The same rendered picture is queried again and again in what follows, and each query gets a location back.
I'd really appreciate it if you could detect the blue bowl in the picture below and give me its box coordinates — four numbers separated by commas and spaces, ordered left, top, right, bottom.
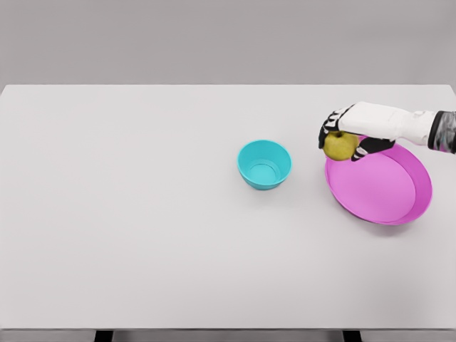
237, 140, 293, 191

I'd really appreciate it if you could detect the pink plate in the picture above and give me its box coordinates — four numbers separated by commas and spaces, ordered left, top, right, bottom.
324, 135, 433, 226

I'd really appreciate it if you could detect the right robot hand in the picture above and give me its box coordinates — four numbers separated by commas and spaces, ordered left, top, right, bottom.
318, 101, 404, 162

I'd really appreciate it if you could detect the yellow-green apple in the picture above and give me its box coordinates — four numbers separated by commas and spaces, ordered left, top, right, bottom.
323, 130, 360, 162

